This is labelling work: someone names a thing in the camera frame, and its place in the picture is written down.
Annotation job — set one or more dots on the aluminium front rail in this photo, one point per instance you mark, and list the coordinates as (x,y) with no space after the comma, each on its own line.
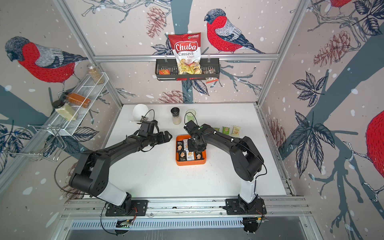
(199,207)

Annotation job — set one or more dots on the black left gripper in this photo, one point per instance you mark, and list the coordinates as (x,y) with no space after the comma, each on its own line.
(162,139)

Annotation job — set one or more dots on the black wall basket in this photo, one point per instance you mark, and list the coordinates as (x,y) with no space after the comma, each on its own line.
(170,70)

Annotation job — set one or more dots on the beige cookie packet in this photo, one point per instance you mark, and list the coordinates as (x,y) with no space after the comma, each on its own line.
(236,131)

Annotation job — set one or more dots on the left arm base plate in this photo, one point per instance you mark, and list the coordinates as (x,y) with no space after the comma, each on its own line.
(128,208)

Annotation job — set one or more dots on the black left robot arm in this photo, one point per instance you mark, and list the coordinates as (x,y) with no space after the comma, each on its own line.
(91,174)

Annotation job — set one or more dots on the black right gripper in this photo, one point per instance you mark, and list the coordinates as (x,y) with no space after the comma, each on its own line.
(200,149)

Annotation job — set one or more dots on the red Chuba chips bag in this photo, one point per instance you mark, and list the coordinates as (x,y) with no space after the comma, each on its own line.
(187,50)

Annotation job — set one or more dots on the black cookie packet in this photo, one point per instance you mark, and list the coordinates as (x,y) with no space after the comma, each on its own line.
(180,146)
(199,156)
(182,156)

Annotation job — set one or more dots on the orange storage box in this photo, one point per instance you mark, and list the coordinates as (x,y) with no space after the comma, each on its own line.
(188,163)

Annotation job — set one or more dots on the orange sauce bottle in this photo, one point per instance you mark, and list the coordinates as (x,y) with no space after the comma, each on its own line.
(78,100)

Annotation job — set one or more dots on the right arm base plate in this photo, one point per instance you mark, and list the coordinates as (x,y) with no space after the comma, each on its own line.
(240,207)

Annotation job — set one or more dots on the white cookie packet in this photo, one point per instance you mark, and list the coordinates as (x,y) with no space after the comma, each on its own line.
(185,142)
(190,156)

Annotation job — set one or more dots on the glass grinder black cap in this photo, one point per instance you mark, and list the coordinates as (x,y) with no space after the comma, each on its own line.
(176,116)

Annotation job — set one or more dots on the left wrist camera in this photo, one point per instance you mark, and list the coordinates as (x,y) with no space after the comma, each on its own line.
(148,128)

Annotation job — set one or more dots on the white wire wall shelf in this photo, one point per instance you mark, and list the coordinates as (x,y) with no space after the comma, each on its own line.
(62,132)

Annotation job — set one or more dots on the glass spice jar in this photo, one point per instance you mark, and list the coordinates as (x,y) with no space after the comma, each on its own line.
(96,74)

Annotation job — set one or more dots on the white cookie packet front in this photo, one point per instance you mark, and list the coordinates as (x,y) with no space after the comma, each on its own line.
(190,156)

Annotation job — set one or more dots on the white utensil holder cup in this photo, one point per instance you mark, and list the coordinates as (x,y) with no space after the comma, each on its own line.
(140,112)

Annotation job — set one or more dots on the green glass cup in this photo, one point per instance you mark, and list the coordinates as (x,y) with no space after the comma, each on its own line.
(190,115)

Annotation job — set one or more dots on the pale spice jar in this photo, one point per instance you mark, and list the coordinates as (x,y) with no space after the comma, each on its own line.
(65,110)

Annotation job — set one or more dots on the black cookie packet front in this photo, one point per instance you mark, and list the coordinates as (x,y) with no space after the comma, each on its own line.
(182,156)

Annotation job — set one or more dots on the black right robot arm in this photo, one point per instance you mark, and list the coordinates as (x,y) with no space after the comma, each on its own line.
(247,162)

